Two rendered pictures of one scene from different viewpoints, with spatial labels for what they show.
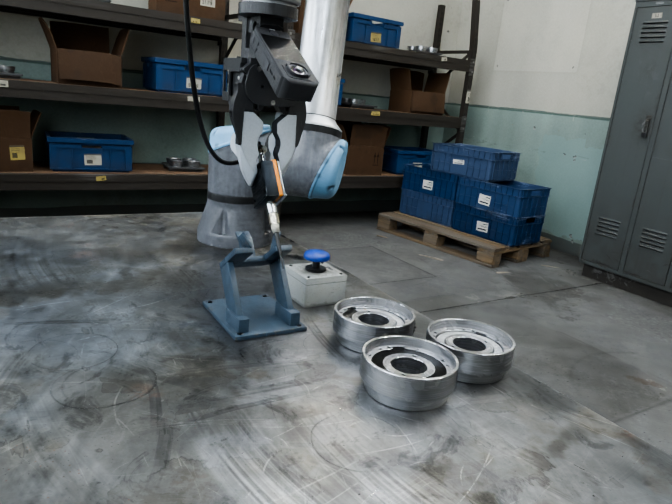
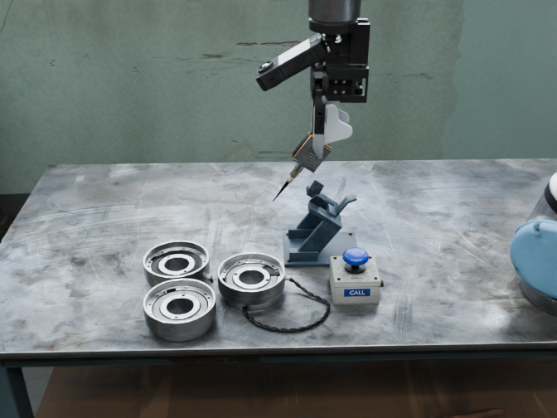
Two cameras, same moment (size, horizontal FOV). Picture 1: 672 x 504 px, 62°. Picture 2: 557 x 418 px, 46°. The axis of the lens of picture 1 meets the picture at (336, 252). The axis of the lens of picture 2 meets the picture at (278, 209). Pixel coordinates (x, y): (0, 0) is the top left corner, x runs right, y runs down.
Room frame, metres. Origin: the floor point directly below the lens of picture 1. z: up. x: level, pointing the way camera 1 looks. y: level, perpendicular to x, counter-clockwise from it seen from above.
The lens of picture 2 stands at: (1.16, -0.74, 1.43)
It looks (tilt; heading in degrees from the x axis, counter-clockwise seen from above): 30 degrees down; 122
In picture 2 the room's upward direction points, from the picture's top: straight up
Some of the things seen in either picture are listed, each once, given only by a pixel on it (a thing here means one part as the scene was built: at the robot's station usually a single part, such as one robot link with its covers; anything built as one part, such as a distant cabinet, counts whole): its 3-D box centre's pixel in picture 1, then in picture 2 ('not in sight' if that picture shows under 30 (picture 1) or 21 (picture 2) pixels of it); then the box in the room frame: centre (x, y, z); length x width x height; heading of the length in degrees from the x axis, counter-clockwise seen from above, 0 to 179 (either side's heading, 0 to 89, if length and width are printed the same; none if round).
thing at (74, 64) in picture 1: (84, 54); not in sight; (3.81, 1.75, 1.19); 0.52 x 0.42 x 0.38; 123
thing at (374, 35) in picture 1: (363, 32); not in sight; (5.02, -0.05, 1.61); 0.52 x 0.38 x 0.22; 126
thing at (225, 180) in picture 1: (242, 157); not in sight; (1.11, 0.20, 0.97); 0.13 x 0.12 x 0.14; 85
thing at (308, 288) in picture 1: (313, 281); (357, 279); (0.82, 0.03, 0.82); 0.08 x 0.07 x 0.05; 33
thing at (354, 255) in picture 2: (315, 266); (355, 265); (0.82, 0.03, 0.85); 0.04 x 0.04 x 0.05
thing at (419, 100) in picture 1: (417, 91); not in sight; (5.36, -0.60, 1.19); 0.45 x 0.40 x 0.37; 118
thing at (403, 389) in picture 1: (407, 372); (176, 268); (0.56, -0.09, 0.82); 0.10 x 0.10 x 0.04
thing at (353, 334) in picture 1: (373, 325); (251, 281); (0.68, -0.06, 0.82); 0.10 x 0.10 x 0.04
